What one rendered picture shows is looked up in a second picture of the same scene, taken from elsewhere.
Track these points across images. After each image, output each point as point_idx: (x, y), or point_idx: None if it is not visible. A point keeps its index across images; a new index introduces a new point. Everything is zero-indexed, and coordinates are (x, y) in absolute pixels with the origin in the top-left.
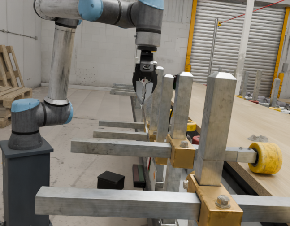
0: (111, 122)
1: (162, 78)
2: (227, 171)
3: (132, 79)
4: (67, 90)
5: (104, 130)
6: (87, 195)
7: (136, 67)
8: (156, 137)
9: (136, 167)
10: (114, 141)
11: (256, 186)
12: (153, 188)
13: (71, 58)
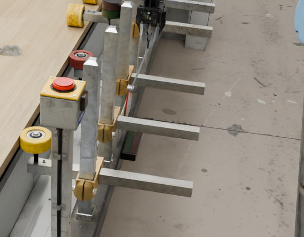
0: (167, 178)
1: (132, 9)
2: None
3: (166, 19)
4: (295, 223)
5: (183, 129)
6: (196, 2)
7: (164, 5)
8: (127, 73)
9: (132, 146)
10: (183, 24)
11: (89, 25)
12: (131, 99)
13: (301, 136)
